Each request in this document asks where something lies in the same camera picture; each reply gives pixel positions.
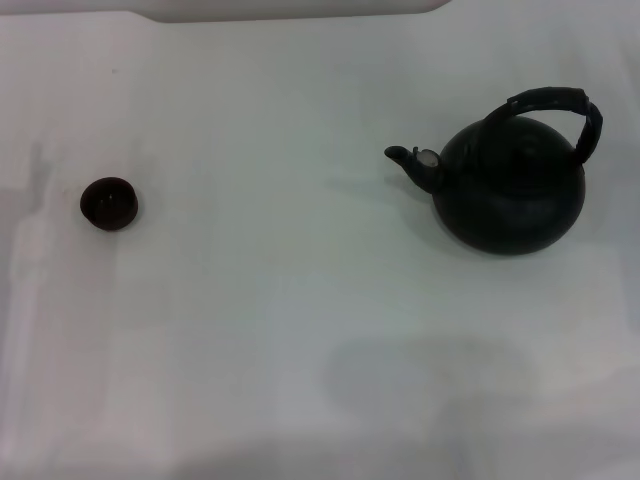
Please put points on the dark brown round teacup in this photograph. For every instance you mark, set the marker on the dark brown round teacup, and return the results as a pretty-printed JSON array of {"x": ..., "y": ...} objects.
[{"x": 110, "y": 205}]

